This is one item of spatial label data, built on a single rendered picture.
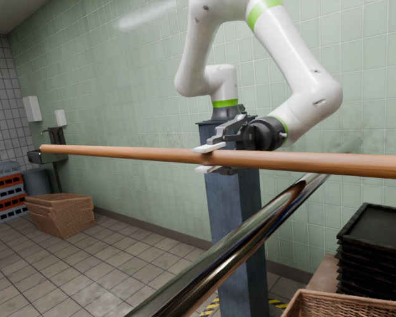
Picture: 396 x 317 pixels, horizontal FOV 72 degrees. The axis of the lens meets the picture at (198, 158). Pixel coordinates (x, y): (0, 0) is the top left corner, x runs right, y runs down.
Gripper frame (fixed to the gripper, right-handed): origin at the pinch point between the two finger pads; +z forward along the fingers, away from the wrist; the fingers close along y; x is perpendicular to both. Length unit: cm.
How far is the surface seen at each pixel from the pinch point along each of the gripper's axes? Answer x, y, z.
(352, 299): -19, 44, -27
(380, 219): -22, 33, -55
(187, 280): -18.0, 2.4, 28.0
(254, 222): -18.2, 2.4, 17.2
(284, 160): -15.5, -0.5, 1.9
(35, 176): 406, 71, -104
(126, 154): 24.3, 0.0, 1.7
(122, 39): 183, -71, -127
